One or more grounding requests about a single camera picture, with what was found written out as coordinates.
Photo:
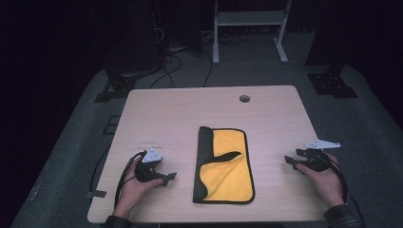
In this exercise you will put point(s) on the grey tape strip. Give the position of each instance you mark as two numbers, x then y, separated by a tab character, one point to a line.
96	194

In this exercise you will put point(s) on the person's right hand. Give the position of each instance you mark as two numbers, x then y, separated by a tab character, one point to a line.
328	183

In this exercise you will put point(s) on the black stand base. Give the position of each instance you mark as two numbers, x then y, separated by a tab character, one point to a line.
115	87
331	84

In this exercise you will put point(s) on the white metal desk frame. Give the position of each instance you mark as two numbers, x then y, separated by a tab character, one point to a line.
248	18

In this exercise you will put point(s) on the yellow cloth with black trim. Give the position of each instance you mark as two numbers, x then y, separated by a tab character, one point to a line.
229	171

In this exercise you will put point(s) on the person's left hand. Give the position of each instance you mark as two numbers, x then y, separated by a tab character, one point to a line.
133	190

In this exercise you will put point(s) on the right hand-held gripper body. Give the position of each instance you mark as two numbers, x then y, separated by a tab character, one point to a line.
316	158

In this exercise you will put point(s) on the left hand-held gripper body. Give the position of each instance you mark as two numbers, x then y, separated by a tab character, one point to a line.
147	169

